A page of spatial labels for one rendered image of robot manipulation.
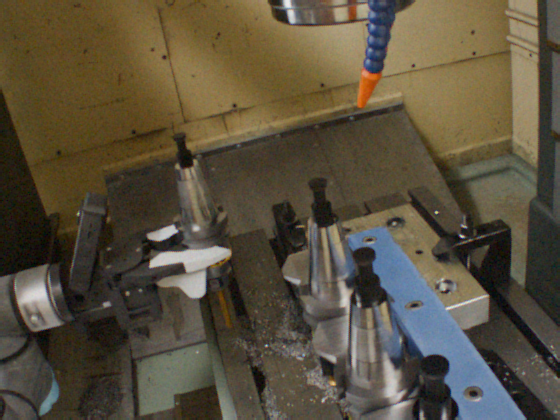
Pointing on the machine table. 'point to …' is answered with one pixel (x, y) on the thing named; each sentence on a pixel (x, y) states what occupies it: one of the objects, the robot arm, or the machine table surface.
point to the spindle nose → (325, 11)
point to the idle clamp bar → (522, 396)
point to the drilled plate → (463, 295)
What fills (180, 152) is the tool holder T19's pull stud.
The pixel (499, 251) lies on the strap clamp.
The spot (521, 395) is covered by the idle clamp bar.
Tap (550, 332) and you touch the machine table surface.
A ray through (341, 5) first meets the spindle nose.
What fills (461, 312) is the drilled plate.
